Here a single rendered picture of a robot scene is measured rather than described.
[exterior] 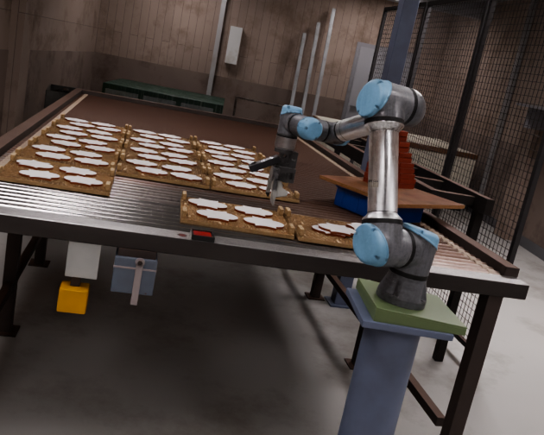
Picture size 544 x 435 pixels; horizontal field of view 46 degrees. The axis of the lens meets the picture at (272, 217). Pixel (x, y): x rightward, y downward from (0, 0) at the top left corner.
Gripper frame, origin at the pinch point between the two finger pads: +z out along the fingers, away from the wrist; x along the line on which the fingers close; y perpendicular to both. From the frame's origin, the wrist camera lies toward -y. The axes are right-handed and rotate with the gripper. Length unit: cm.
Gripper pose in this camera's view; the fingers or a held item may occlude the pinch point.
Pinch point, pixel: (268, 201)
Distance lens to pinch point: 236.2
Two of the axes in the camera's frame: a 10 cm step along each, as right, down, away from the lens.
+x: -1.3, -2.6, 9.6
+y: 9.7, 1.5, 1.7
